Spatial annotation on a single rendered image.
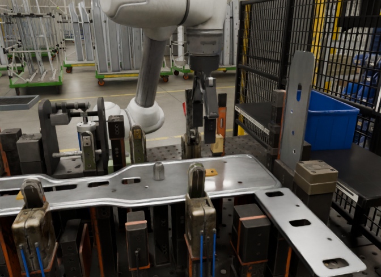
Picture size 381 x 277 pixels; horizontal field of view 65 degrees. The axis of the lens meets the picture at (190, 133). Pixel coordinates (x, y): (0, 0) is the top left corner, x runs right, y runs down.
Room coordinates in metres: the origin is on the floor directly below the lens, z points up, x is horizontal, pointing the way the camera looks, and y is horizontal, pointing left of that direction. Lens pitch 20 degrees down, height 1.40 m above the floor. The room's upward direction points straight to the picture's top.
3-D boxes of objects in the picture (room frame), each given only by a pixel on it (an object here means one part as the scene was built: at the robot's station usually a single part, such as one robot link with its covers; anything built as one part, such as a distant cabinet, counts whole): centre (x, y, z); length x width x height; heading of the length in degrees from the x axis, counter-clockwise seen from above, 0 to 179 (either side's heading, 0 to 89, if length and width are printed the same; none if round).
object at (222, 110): (0.95, -0.10, 0.95); 0.03 x 0.01 x 0.50; 102
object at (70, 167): (0.90, 0.37, 0.94); 0.18 x 0.13 x 0.49; 102
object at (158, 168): (0.75, 0.09, 1.02); 0.03 x 0.03 x 0.07
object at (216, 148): (0.91, -0.09, 0.88); 0.04 x 0.04 x 0.36; 12
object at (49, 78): (7.05, 3.53, 0.88); 1.91 x 1.00 x 1.76; 21
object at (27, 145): (0.87, 0.49, 0.89); 0.13 x 0.11 x 0.38; 12
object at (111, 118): (0.94, 0.24, 0.91); 0.07 x 0.05 x 0.42; 12
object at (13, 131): (0.87, 0.56, 0.90); 0.05 x 0.05 x 0.40; 12
